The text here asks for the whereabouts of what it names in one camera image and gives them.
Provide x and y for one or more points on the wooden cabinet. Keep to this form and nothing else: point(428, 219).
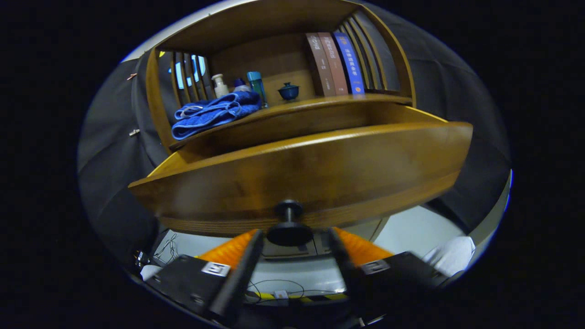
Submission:
point(274, 55)

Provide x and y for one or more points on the wooden countertop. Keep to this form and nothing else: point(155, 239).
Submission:
point(329, 98)

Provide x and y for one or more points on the wooden cabinet door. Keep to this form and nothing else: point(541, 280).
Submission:
point(283, 250)
point(322, 244)

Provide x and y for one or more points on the grey cloth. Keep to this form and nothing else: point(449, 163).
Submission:
point(452, 256)

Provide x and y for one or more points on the dark blue lidded teacup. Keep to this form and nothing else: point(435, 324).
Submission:
point(288, 92)

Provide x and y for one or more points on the blue book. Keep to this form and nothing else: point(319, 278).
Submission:
point(349, 64)

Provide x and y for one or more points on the teal transparent bottle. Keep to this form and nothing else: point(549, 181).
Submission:
point(256, 84)

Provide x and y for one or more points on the yellow black floor tape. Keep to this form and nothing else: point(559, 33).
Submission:
point(329, 297)

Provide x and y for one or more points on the wooden drawer with black knob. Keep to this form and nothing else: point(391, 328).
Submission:
point(320, 173)

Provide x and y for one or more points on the reddish brown book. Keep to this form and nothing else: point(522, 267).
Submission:
point(333, 64)

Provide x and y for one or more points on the folded blue towel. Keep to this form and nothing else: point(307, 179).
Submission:
point(215, 114)

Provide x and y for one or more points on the cream pump bottle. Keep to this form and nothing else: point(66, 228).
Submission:
point(220, 89)

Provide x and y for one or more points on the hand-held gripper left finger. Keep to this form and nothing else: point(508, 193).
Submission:
point(237, 283)

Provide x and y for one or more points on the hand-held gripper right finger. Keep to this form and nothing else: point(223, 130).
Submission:
point(352, 274)

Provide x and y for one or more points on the dark brown book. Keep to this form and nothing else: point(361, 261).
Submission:
point(320, 64)

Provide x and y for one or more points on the white lotion bottle blue cap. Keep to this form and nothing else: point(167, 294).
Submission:
point(241, 85)

